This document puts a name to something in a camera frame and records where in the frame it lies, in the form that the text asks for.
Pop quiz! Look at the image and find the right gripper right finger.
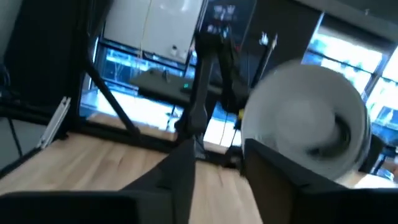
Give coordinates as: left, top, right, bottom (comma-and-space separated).
243, 138, 398, 224

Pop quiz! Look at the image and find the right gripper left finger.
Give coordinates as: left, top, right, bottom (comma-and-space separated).
0, 138, 197, 224

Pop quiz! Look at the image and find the white lightbulb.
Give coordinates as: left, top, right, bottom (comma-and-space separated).
272, 92, 343, 160

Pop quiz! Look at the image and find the grey desk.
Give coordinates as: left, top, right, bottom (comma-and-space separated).
128, 67, 225, 107

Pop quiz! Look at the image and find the white cabinet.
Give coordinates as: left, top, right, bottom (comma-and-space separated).
103, 0, 205, 64

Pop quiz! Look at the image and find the silver aluminium bracket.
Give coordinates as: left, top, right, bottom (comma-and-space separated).
37, 95, 72, 150

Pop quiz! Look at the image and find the black aluminium rig frame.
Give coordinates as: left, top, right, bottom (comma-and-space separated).
0, 0, 244, 180

